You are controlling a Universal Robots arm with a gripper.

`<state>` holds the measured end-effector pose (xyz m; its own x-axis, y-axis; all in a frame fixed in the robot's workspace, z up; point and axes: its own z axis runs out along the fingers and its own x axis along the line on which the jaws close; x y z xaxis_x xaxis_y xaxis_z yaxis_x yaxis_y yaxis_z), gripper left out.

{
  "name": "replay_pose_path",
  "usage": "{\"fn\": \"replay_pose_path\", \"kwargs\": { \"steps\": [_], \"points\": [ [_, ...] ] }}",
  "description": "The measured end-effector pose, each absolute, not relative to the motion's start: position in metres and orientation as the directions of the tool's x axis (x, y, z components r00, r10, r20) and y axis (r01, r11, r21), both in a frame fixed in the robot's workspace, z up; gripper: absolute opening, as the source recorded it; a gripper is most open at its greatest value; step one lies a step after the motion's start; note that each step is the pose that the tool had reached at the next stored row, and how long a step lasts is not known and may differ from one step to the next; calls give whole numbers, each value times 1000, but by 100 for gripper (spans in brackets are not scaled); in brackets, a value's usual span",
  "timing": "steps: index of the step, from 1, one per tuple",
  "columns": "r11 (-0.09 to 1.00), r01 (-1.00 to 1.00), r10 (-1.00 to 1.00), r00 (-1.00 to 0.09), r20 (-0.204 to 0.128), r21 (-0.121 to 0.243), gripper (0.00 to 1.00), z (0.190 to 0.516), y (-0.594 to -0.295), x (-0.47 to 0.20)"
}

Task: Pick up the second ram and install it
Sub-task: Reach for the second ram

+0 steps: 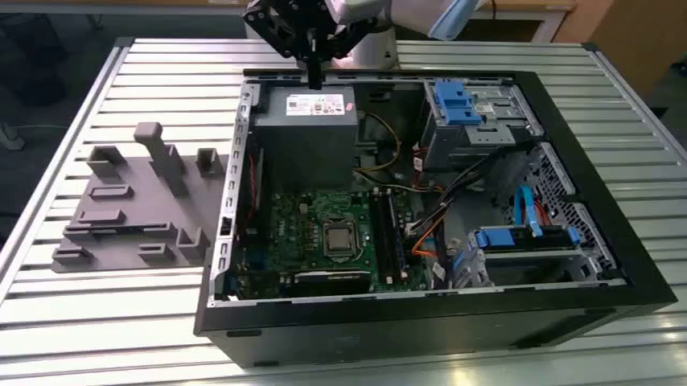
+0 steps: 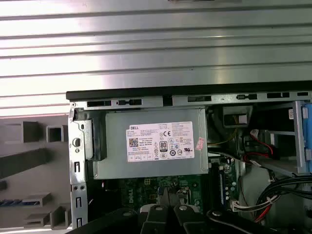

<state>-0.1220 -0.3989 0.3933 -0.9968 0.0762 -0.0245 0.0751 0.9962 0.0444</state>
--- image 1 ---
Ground yellow and black wires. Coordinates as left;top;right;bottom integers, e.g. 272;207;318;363
352;111;404;175

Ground wooden cabinet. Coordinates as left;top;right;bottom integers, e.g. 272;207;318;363
554;0;687;97

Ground black RAM slot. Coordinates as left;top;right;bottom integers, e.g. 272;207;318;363
378;189;398;282
369;189;392;283

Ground grey parts rack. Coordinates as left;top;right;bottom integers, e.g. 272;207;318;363
49;121;229;275

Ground CPU socket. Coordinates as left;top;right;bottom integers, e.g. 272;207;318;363
320;216;360;263

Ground grey power supply unit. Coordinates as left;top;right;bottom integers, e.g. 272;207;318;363
250;86;360;192

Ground grey metal disk bay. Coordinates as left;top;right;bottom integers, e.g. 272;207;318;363
464;224;629;289

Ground blue plastic drive latch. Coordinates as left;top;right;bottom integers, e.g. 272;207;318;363
434;80;484;126

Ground silver CPU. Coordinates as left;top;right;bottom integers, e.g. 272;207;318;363
326;228;354;249

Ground orange wire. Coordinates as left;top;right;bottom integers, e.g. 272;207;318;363
409;224;448;258

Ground blue flat data cable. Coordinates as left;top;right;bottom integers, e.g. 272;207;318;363
448;248;469;283
513;185;542;238

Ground grey metal drive cage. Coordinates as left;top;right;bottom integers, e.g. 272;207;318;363
420;78;544;172

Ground black cable bundle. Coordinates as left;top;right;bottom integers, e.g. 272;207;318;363
409;142;537;236

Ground green motherboard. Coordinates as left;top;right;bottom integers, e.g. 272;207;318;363
234;188;430;297

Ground black graphics card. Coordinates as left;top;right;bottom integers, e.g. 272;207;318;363
292;269;372;297

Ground hard disk in blue carrier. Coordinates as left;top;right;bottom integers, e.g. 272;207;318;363
470;224;581;253

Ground white furniture leg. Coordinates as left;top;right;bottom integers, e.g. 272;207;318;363
0;117;26;152

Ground black open PC case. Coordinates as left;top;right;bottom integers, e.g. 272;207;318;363
192;68;679;369

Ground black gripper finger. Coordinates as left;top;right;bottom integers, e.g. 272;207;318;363
238;2;318;90
316;15;377;90

